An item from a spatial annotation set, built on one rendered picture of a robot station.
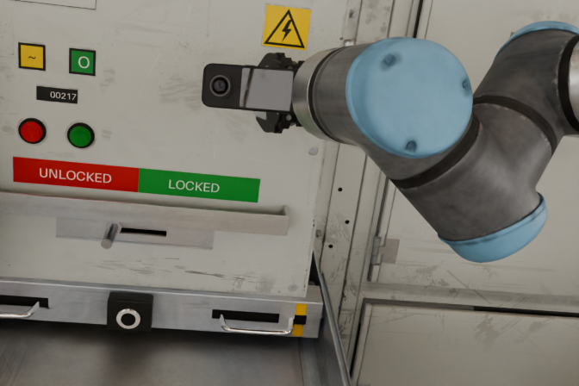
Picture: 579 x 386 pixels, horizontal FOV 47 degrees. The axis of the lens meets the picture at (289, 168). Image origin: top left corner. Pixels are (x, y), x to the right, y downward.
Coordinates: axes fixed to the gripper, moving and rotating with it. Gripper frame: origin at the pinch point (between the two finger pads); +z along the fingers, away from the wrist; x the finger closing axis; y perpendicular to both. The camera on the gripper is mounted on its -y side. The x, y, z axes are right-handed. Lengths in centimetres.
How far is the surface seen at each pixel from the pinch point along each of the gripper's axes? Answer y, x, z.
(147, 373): -11.6, -37.5, 5.4
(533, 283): 60, -33, 15
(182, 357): -6.5, -36.8, 7.9
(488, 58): 42.4, 6.9, 9.2
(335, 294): 26, -36, 27
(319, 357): 12.6, -37.4, 4.2
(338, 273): 25.6, -31.8, 26.4
